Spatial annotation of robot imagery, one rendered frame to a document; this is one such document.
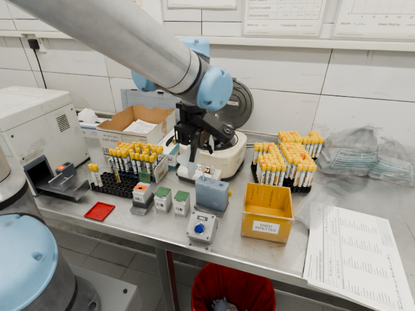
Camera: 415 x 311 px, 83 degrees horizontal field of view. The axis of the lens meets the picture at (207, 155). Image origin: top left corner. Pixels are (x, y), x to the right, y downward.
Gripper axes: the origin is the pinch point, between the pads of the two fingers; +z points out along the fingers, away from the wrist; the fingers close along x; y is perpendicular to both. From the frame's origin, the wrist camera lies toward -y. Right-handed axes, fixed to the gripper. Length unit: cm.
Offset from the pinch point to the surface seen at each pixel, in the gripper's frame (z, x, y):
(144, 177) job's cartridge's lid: 5.3, 6.5, 18.0
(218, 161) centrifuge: 6.0, -12.9, 0.2
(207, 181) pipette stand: 5.2, -0.1, -1.5
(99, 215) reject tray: 15.0, 18.9, 27.9
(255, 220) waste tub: 7.7, 7.2, -19.0
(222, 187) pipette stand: 5.2, 0.7, -6.8
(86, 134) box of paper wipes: 13, -19, 76
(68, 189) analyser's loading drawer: 11.2, 17.1, 43.0
